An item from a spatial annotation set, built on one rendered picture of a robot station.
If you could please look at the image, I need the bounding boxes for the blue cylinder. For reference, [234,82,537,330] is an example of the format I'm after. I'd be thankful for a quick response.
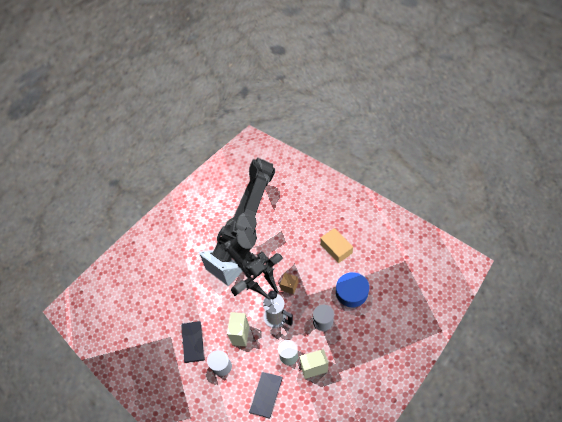
[336,273,369,307]

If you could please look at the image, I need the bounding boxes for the clear glass cylinder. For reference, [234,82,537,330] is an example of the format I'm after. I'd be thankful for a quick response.
[278,340,298,365]

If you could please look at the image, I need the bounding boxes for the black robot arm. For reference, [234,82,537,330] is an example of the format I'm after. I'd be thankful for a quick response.
[210,157,275,276]

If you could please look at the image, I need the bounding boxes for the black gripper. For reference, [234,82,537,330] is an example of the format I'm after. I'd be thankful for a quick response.
[231,251,284,299]

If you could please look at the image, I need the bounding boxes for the grey cylinder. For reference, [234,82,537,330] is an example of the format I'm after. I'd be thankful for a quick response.
[313,305,334,332]
[207,350,232,376]

